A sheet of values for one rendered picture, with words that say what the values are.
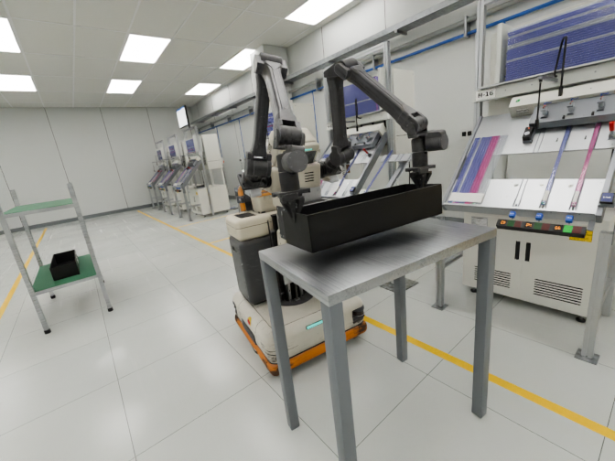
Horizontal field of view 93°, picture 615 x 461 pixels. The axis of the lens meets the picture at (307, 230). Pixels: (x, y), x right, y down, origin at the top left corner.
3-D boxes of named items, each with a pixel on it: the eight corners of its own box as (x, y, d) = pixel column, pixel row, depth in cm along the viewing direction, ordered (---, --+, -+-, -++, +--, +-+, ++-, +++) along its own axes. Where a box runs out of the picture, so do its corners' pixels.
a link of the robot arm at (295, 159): (301, 133, 86) (274, 129, 83) (317, 126, 76) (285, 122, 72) (299, 174, 88) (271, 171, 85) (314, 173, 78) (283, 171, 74)
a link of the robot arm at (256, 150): (276, 61, 113) (251, 55, 109) (286, 57, 101) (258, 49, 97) (266, 175, 129) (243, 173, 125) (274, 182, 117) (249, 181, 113)
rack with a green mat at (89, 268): (44, 335, 224) (-13, 193, 195) (50, 297, 294) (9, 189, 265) (113, 310, 251) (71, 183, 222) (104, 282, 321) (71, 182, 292)
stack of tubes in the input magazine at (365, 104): (377, 110, 246) (376, 75, 239) (335, 120, 286) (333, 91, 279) (386, 110, 254) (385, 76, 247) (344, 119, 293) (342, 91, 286)
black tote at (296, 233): (406, 209, 124) (404, 183, 121) (442, 213, 109) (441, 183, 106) (286, 243, 97) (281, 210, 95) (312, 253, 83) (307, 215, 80)
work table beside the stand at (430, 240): (287, 423, 126) (258, 251, 105) (402, 355, 158) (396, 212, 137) (353, 533, 88) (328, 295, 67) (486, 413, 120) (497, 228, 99)
